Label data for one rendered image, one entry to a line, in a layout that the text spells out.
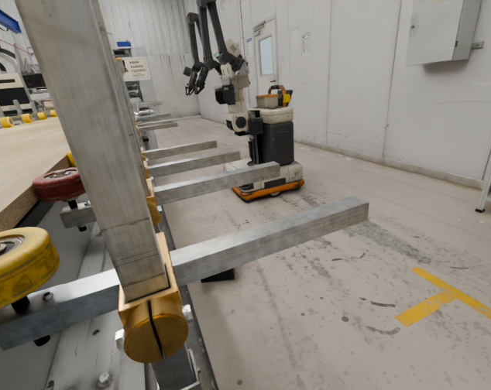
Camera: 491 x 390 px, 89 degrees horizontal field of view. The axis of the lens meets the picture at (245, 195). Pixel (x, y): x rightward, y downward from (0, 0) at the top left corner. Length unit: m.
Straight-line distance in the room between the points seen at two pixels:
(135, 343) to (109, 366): 0.29
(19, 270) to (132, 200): 0.11
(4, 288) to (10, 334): 0.07
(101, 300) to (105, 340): 0.28
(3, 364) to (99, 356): 0.13
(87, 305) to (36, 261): 0.07
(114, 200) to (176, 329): 0.12
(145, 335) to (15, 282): 0.11
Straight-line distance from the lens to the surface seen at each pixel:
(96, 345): 0.58
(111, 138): 0.19
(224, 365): 1.22
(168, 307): 0.24
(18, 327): 0.32
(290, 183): 2.49
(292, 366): 1.20
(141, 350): 0.25
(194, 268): 0.30
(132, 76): 4.74
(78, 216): 0.53
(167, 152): 1.01
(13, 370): 0.51
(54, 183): 0.49
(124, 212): 0.21
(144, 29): 11.35
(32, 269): 0.28
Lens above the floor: 1.01
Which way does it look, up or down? 23 degrees down
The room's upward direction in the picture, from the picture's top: 6 degrees counter-clockwise
